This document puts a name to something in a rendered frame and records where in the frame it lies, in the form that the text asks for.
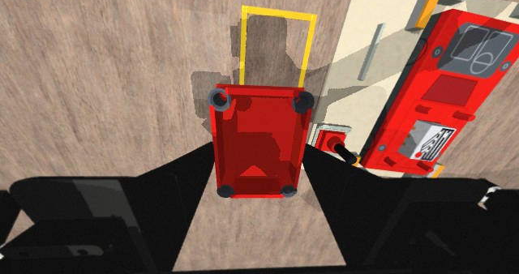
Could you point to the yellow rectangular frame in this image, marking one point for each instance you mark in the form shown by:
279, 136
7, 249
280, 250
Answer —
275, 13

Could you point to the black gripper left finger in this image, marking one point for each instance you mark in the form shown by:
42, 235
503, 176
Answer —
157, 207

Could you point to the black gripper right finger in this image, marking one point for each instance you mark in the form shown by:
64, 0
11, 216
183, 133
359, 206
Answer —
362, 208

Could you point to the beige flat base plate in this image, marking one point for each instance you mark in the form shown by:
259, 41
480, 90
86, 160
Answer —
374, 44

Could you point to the red plastic shell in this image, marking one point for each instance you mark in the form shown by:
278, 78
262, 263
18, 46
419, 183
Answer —
259, 135

